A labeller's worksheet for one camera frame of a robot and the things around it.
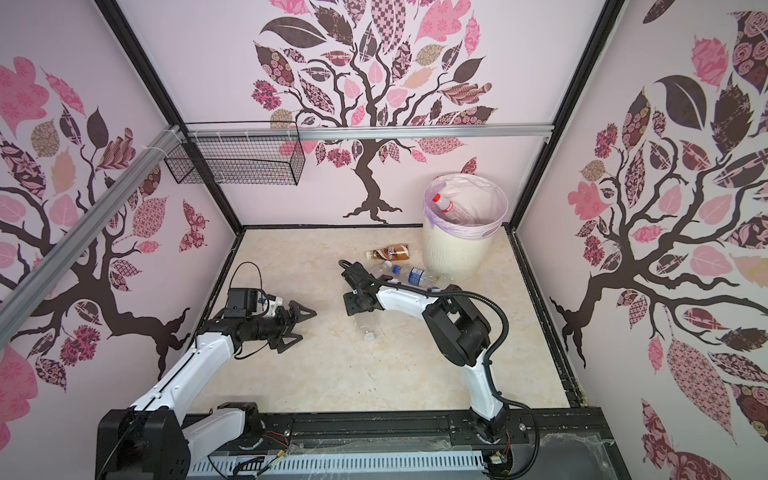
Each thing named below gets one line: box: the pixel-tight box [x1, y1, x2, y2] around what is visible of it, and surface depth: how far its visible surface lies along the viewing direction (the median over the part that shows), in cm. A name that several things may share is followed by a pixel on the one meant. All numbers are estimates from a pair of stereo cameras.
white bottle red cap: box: [432, 193, 475, 224], surface depth 100 cm
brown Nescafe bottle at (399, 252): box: [366, 244, 410, 261], surface depth 109 cm
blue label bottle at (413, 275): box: [391, 265, 430, 287], surface depth 102 cm
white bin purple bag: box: [423, 172, 509, 282], surface depth 97 cm
